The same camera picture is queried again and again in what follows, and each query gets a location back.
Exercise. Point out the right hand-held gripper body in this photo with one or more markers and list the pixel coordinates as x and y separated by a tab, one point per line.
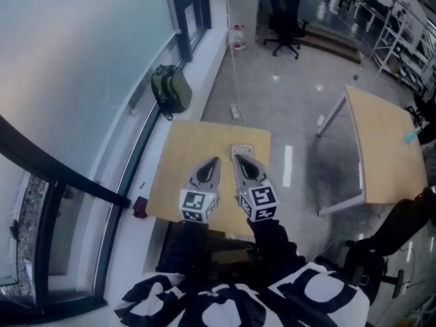
260	199

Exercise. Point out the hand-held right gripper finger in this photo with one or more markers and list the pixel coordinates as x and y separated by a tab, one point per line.
238	174
260	172

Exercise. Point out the white shelf rack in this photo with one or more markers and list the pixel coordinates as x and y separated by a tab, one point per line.
405	46

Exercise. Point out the dark red cloth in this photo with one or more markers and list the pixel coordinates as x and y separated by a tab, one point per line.
140	207

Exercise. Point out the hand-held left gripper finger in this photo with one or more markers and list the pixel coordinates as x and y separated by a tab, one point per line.
217	179
195	169

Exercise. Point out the clear water jug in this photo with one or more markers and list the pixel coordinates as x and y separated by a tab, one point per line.
236	37

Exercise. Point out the white power strip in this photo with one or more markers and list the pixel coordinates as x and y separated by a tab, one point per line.
234	110

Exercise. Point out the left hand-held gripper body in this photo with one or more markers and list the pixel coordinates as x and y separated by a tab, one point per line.
195	204

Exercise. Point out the small white floor block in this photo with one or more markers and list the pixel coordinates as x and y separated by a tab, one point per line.
320	120

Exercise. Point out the wooden table white legs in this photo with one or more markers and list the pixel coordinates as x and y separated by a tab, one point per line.
385	141

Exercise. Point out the person's left forearm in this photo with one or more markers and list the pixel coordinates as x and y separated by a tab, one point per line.
185	247

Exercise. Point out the green backpack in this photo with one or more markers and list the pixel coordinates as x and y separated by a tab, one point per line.
172	90

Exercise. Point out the person's black white shirt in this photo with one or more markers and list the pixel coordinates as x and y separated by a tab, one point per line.
238	301

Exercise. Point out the wooden floor step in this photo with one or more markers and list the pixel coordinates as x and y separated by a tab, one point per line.
330	44

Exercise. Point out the person's right forearm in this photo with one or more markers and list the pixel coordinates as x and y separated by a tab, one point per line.
272	244

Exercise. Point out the black office chair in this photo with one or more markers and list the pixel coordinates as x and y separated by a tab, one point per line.
402	220
284	19

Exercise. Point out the small teal object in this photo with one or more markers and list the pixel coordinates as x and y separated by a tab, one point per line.
411	137

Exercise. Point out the black backpack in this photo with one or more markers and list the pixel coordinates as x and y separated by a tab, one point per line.
366	271

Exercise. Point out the black window frame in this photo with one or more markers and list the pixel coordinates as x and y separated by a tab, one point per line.
85	184

